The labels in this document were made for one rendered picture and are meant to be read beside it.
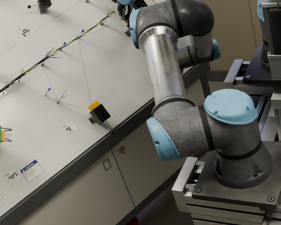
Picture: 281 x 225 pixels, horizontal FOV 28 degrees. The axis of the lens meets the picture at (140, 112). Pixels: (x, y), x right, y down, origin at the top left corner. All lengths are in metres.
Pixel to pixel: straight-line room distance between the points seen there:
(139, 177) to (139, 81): 0.45
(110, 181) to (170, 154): 1.07
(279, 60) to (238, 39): 2.14
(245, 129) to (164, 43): 0.37
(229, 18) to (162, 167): 1.32
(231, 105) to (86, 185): 1.11
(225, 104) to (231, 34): 2.31
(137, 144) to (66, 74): 0.45
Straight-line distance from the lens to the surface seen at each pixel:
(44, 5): 2.25
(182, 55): 2.02
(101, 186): 2.38
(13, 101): 2.18
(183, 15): 1.63
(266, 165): 1.45
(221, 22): 3.61
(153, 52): 1.55
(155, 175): 2.58
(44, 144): 2.17
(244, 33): 3.61
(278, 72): 1.53
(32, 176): 2.15
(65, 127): 2.20
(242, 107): 1.33
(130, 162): 2.43
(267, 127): 1.75
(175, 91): 1.43
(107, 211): 2.47
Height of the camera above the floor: 2.20
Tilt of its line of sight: 35 degrees down
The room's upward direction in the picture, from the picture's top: 19 degrees counter-clockwise
